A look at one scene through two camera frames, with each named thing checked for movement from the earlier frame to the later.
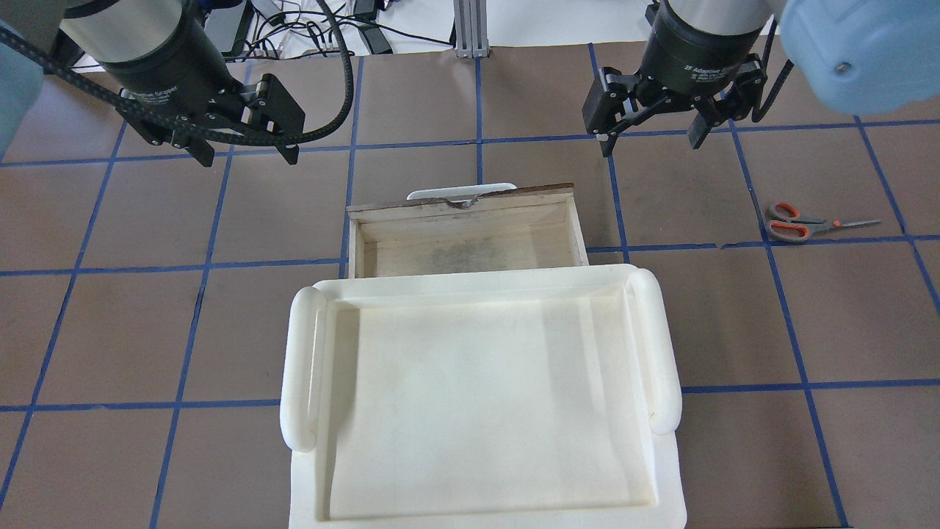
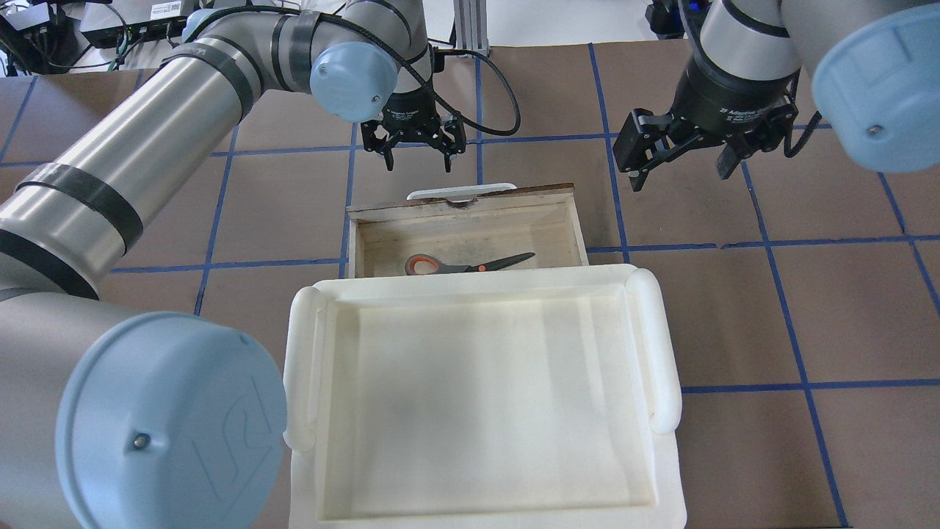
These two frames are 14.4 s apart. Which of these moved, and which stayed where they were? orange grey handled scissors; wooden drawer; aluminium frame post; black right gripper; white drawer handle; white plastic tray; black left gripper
Moved: black left gripper; orange grey handled scissors; black right gripper
Stayed: white drawer handle; wooden drawer; white plastic tray; aluminium frame post
